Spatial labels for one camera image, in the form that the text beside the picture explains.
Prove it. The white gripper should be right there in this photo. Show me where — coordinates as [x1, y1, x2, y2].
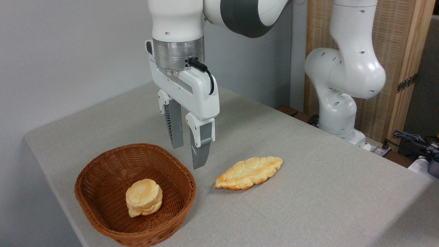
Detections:
[145, 39, 220, 170]

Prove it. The round bread roll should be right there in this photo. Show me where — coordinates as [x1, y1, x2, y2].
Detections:
[125, 179, 163, 218]

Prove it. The long flat braided bread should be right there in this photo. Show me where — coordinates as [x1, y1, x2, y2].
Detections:
[214, 156, 283, 190]

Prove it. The brown wicker basket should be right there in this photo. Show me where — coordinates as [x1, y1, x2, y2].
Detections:
[74, 143, 197, 247]

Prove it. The brown wooden ledge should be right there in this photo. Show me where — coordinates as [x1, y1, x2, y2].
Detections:
[276, 105, 319, 127]

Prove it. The metal screen hinge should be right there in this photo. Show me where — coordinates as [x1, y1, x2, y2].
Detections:
[397, 73, 418, 93]

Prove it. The wooden woven folding screen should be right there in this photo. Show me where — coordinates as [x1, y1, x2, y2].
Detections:
[304, 0, 436, 151]

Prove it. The grey box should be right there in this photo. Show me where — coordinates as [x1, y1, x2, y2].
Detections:
[427, 154, 439, 178]

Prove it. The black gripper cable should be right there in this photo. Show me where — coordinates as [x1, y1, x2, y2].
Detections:
[187, 58, 215, 96]

